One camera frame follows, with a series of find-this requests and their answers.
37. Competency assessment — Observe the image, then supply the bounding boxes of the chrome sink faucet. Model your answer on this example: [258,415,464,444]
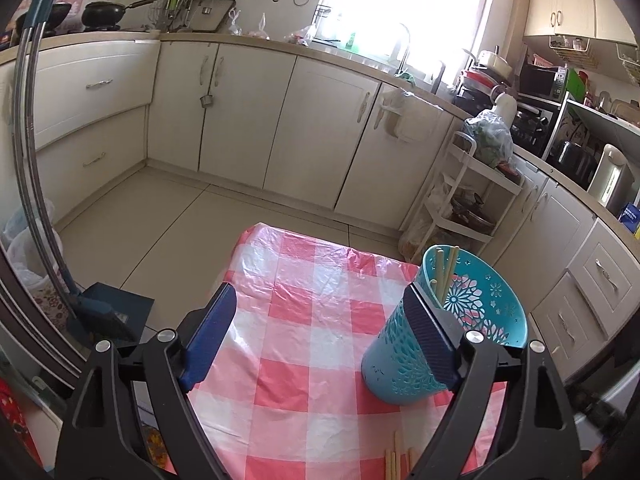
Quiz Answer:
[392,22,413,76]

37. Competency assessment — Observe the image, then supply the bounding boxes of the white electric water boiler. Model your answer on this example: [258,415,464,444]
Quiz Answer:
[587,144,636,216]

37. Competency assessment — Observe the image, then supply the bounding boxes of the black wok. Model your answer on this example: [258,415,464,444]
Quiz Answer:
[80,0,158,31]

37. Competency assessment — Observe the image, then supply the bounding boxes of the grey sliding door frame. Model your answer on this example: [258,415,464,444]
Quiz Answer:
[0,240,86,396]

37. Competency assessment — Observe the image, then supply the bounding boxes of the black cooking pot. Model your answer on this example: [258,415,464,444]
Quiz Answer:
[547,140,598,186]

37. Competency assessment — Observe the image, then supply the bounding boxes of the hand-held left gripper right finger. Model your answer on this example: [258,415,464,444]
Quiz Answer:
[402,282,583,480]

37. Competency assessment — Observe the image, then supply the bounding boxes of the stack of pots and bowls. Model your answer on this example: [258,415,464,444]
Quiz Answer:
[457,50,516,106]

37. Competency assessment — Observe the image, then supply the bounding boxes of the pan with lid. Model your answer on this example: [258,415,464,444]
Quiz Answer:
[450,195,501,233]

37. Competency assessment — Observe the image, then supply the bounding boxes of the white rolling storage rack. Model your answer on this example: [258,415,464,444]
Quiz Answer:
[400,132,526,261]

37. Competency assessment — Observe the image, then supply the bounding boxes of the red patterned slipper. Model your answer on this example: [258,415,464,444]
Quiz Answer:
[0,377,43,468]

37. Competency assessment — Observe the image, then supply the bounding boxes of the blue dustpan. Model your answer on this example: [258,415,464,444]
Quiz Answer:
[67,282,155,346]

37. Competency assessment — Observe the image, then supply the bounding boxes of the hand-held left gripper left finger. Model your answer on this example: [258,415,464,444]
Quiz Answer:
[55,282,238,480]

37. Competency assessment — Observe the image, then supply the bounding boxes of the blue perforated plastic basket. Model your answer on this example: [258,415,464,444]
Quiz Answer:
[361,245,528,406]

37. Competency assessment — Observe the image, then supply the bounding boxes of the black microwave oven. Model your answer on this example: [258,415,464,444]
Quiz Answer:
[517,62,568,101]

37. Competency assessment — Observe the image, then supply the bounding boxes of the cream kitchen base cabinets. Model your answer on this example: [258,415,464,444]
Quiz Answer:
[0,30,640,386]

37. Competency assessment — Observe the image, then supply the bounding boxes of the clear bag of groceries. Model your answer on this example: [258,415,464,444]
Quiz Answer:
[397,185,451,263]

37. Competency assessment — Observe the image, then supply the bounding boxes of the white countertop shelf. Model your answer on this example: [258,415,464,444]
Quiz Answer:
[545,92,640,161]

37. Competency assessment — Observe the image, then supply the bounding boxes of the white plastic floor bags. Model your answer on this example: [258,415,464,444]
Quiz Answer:
[0,200,66,293]

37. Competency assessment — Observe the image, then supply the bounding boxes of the wire hanging basket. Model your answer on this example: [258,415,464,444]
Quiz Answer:
[547,34,593,53]

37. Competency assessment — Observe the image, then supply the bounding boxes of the black frying pan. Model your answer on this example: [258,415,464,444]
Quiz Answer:
[15,2,73,33]

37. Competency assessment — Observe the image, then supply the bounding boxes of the white hanging door bin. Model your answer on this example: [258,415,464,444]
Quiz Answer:
[377,87,446,143]

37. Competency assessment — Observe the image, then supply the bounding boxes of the black toaster oven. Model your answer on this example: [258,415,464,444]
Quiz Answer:
[510,102,561,158]

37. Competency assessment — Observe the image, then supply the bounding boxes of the plastic bag of greens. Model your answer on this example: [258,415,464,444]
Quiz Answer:
[462,110,516,168]

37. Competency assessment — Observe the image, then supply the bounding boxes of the row of jars and bottles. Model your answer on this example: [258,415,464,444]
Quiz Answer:
[582,72,640,116]

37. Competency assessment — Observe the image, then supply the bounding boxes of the cream wall cabinet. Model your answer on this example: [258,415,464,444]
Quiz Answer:
[522,0,638,48]

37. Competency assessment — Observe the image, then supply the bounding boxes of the white thermos jug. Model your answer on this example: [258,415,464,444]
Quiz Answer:
[492,94,518,131]

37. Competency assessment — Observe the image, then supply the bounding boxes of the crumpled plastic bag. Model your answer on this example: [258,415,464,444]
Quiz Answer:
[284,25,318,46]

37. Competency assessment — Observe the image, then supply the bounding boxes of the red checked plastic tablecloth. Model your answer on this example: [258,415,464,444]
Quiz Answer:
[187,222,508,480]

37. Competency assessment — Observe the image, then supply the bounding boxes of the blue carton box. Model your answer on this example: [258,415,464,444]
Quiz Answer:
[620,204,640,236]

